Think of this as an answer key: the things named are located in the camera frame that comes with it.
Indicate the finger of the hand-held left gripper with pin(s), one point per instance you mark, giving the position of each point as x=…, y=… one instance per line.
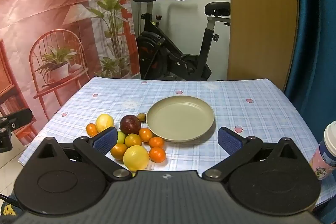
x=5, y=141
x=19, y=117

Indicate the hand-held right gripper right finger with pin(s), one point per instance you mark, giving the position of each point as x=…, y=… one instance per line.
x=229, y=141

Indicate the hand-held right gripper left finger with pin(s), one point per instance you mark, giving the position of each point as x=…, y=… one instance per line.
x=105, y=140

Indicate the green round fruit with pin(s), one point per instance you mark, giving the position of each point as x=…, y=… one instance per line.
x=121, y=138

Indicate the small yellow lemon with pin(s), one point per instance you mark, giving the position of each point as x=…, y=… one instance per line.
x=104, y=121

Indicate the yellow-orange speckled orange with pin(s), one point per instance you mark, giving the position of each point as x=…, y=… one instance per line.
x=133, y=140

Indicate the dark purple passion fruit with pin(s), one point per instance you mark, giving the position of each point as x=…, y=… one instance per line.
x=129, y=124

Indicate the large yellow lemon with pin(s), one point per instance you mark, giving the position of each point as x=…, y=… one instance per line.
x=136, y=158

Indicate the beige round plate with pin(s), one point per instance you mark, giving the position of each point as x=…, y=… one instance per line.
x=179, y=117

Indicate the small olive-brown fruit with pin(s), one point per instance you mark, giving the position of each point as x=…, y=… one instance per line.
x=141, y=117

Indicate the yellow printed item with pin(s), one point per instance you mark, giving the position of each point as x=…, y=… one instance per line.
x=6, y=209

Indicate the pink cup with white lid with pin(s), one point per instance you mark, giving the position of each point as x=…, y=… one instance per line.
x=326, y=150

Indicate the black exercise bike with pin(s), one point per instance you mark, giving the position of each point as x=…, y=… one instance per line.
x=162, y=56

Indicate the printed backdrop cloth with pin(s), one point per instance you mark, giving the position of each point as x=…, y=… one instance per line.
x=52, y=16

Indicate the wooden door panel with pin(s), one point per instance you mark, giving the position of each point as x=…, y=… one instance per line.
x=262, y=16

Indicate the blue curtain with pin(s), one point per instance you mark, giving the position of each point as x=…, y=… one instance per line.
x=317, y=43

